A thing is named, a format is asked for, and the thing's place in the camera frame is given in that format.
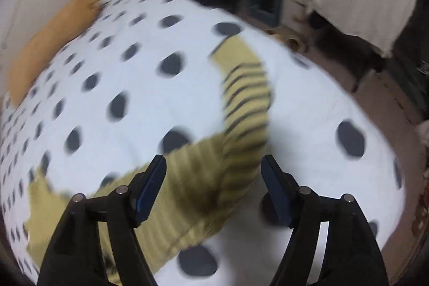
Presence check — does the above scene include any mustard yellow pillow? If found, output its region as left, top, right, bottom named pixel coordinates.
left=7, top=0, right=102, bottom=107

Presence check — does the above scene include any yellow striped knit sweater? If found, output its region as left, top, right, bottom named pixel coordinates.
left=26, top=36, right=272, bottom=285

